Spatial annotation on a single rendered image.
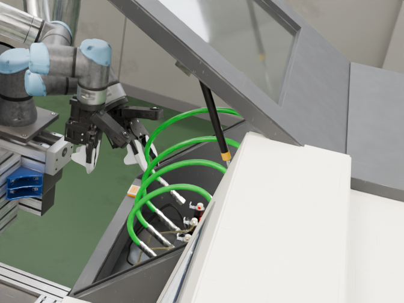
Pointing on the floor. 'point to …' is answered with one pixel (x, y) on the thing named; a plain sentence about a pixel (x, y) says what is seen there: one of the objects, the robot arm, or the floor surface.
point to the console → (275, 228)
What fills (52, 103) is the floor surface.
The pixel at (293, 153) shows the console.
